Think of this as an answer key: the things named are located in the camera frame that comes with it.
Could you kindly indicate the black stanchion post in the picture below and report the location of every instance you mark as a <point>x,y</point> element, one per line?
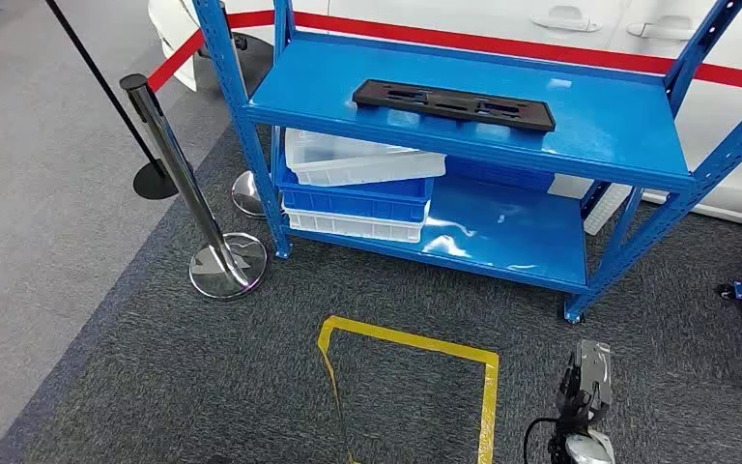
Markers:
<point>153,182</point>

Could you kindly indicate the long black plastic part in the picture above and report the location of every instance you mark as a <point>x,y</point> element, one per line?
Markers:
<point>454,105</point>

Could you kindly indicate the white ribbed plastic crate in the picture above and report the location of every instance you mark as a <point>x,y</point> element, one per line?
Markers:
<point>345,225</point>

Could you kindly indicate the blue plastic crate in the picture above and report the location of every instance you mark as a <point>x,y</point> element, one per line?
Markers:
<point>352,203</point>

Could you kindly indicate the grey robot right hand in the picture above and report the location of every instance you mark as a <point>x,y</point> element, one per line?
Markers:
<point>585,384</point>

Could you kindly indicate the chrome stanchion post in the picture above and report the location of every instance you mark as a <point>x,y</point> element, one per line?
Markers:
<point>172,160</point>
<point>249,195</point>

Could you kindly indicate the blue metal shelf rack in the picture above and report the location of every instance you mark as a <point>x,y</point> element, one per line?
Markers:
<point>601,121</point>

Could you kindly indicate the yellow floor tape square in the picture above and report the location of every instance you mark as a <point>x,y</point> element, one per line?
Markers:
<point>489,397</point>

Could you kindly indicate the red barrier belt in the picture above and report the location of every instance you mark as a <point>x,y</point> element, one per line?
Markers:
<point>473,41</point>

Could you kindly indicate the white car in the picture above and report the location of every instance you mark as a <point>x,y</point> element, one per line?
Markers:
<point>716,128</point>

